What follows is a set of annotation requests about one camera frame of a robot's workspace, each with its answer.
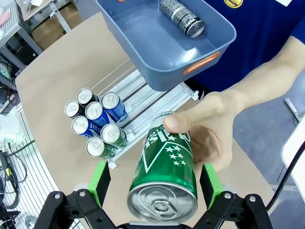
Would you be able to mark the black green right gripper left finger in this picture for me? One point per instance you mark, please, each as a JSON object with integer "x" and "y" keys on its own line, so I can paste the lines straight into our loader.
{"x": 95, "y": 190}

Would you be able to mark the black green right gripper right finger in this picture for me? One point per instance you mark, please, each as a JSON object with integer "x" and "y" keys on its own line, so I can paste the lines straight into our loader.
{"x": 213, "y": 190}

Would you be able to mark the person's left hand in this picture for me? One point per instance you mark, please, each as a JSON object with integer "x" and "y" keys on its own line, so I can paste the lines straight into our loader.
{"x": 214, "y": 124}

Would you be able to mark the green soda can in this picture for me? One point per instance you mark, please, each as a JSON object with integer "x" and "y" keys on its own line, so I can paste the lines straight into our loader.
{"x": 94, "y": 146}
{"x": 164, "y": 171}
{"x": 110, "y": 132}

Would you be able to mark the black handheld device yellow label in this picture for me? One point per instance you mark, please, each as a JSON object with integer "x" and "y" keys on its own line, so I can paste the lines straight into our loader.
{"x": 7, "y": 167}

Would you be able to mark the white desk leg post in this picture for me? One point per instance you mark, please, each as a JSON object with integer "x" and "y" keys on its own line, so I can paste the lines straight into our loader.
{"x": 60, "y": 19}

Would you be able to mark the brown cardboard box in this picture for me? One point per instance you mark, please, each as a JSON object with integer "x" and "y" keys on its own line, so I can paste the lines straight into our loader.
{"x": 47, "y": 33}

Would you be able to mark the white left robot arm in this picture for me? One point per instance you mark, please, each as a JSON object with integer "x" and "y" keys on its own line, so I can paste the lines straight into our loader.
{"x": 9, "y": 128}

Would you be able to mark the slotted aluminium base plate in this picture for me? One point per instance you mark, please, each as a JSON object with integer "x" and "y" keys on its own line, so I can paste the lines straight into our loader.
{"x": 35, "y": 179}

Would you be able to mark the person's left forearm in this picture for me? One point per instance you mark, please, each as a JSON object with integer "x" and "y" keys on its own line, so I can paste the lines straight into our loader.
{"x": 269, "y": 76}

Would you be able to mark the white side table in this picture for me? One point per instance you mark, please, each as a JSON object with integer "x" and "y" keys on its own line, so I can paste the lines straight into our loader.
{"x": 295, "y": 162}

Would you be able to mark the aluminium frame rack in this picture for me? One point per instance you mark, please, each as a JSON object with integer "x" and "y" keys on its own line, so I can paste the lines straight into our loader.
{"x": 14, "y": 35}

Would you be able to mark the person in blue Warriors shirt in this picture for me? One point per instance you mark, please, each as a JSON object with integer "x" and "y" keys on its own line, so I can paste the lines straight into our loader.
{"x": 262, "y": 23}

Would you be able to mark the white table foot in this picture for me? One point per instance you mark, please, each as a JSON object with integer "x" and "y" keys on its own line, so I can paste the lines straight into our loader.
{"x": 291, "y": 108}

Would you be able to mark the wooden top desk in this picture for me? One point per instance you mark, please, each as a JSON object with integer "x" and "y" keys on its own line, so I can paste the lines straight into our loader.
{"x": 38, "y": 12}

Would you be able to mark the blue Pocari Sweat can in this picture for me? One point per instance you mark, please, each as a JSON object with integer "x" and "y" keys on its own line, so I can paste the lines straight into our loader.
{"x": 93, "y": 110}
{"x": 79, "y": 124}
{"x": 110, "y": 100}

